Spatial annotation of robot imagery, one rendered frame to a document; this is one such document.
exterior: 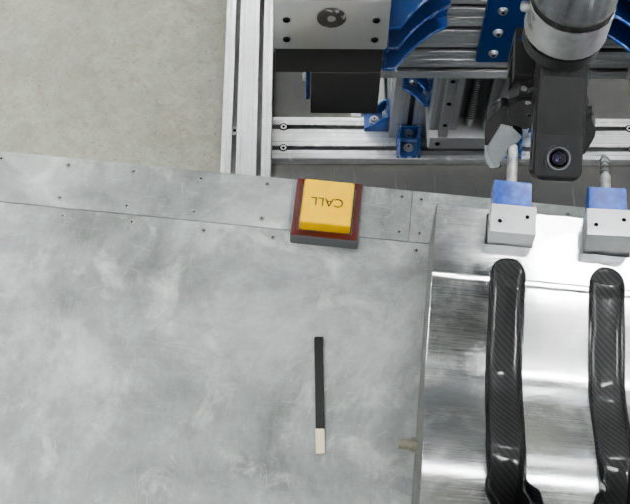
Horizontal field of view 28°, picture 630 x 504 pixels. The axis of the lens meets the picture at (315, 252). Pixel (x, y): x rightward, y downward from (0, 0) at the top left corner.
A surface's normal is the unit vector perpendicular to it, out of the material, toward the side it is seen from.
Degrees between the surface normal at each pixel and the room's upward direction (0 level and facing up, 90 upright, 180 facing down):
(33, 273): 0
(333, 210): 0
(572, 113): 33
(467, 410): 27
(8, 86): 0
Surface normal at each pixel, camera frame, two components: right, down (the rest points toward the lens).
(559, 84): 0.00, 0.07
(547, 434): 0.06, -0.83
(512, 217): 0.01, -0.48
